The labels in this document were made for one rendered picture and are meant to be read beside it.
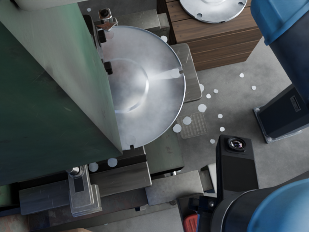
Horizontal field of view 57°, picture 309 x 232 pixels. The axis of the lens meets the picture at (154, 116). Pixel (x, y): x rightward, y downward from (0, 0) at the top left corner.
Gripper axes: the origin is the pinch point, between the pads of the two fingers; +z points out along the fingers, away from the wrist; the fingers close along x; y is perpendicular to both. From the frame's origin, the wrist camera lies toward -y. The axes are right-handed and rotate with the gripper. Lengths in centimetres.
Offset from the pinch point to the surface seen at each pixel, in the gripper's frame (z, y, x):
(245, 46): 65, -76, 20
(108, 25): 7.2, -35.5, -27.0
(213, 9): 47, -78, 1
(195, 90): 8.0, -23.8, -4.7
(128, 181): 16.9, -2.7, -15.5
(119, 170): 16.8, -4.6, -17.9
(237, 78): 83, -69, 23
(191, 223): 11.2, 3.3, -0.7
